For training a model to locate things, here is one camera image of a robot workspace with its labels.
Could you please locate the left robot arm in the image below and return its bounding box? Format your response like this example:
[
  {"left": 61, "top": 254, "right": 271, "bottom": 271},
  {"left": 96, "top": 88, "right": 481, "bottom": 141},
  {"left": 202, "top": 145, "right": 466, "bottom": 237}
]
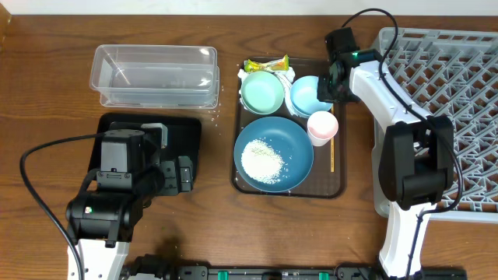
[{"left": 66, "top": 122, "right": 194, "bottom": 279}]

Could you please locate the white rice pile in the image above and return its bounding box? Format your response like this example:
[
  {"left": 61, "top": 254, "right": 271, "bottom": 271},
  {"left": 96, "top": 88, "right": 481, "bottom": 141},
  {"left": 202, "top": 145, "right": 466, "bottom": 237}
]
[{"left": 241, "top": 139, "right": 284, "bottom": 184}]

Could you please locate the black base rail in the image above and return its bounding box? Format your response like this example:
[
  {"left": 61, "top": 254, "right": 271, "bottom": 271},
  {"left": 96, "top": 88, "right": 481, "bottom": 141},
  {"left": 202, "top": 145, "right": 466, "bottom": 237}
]
[{"left": 106, "top": 254, "right": 468, "bottom": 280}]

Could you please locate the grey dishwasher rack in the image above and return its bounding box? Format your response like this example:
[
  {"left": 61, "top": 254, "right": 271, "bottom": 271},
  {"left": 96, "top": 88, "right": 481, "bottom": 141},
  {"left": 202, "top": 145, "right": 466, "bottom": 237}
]
[{"left": 373, "top": 27, "right": 497, "bottom": 223}]

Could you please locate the crumpled white napkin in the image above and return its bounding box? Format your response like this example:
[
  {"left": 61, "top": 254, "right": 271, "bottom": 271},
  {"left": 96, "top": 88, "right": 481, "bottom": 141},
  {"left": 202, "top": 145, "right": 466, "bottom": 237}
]
[{"left": 237, "top": 68, "right": 298, "bottom": 115}]

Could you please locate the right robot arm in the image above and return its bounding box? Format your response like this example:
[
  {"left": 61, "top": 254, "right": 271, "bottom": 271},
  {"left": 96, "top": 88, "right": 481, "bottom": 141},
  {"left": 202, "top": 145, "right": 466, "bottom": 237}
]
[{"left": 317, "top": 27, "right": 457, "bottom": 279}]

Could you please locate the mint green bowl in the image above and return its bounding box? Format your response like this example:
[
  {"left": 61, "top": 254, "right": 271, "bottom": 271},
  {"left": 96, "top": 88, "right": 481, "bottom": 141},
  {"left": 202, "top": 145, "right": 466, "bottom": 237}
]
[{"left": 240, "top": 72, "right": 284, "bottom": 115}]

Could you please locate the black plastic bin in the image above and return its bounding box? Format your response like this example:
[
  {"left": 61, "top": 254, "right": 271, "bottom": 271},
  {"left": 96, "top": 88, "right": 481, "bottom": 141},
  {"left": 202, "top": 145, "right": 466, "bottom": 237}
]
[{"left": 96, "top": 112, "right": 202, "bottom": 180}]

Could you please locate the clear plastic bin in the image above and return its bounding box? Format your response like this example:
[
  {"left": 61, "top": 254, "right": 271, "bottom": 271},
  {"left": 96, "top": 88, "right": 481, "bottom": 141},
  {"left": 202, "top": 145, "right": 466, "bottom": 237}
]
[{"left": 89, "top": 44, "right": 220, "bottom": 109}]

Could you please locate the yellow green snack wrapper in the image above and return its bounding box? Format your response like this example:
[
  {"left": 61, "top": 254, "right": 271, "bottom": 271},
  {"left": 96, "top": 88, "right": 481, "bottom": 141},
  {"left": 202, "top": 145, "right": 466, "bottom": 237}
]
[{"left": 244, "top": 54, "right": 289, "bottom": 72}]

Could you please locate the dark brown serving tray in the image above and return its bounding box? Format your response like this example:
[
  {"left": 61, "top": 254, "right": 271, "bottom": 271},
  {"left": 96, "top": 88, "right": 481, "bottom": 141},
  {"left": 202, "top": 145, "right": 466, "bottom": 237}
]
[{"left": 230, "top": 57, "right": 347, "bottom": 200}]

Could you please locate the light blue bowl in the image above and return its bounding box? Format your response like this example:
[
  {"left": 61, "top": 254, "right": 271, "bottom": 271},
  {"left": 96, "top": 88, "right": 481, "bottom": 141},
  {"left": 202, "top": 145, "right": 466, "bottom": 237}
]
[{"left": 290, "top": 75, "right": 332, "bottom": 118}]

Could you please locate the dark blue plate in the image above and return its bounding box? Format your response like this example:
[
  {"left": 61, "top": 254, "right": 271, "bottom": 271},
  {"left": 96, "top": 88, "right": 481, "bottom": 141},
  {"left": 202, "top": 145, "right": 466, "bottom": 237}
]
[{"left": 233, "top": 117, "right": 314, "bottom": 193}]

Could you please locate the pink cup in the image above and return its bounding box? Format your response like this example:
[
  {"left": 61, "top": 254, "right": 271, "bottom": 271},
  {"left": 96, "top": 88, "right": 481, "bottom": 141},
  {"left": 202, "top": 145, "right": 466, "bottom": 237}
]
[{"left": 307, "top": 111, "right": 339, "bottom": 146}]

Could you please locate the wooden chopstick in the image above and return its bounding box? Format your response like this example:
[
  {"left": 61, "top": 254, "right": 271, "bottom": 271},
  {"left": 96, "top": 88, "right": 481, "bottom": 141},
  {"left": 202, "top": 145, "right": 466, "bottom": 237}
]
[{"left": 330, "top": 105, "right": 335, "bottom": 173}]

